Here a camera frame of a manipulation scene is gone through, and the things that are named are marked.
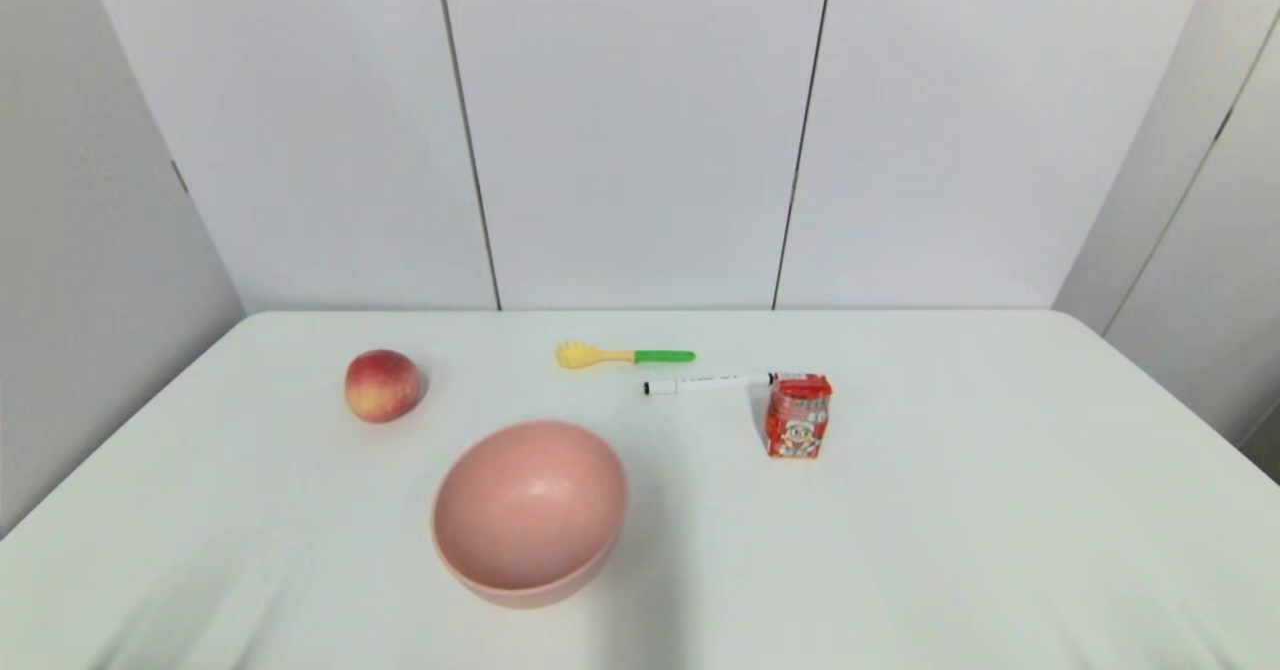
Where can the red milk carton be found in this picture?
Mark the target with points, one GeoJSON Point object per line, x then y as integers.
{"type": "Point", "coordinates": [798, 422]}

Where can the white marker black cap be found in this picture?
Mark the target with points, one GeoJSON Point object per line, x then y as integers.
{"type": "Point", "coordinates": [708, 383]}

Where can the pink bowl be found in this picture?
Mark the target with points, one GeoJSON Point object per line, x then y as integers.
{"type": "Point", "coordinates": [528, 510]}

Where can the red yellow peach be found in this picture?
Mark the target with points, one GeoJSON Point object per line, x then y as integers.
{"type": "Point", "coordinates": [381, 386]}

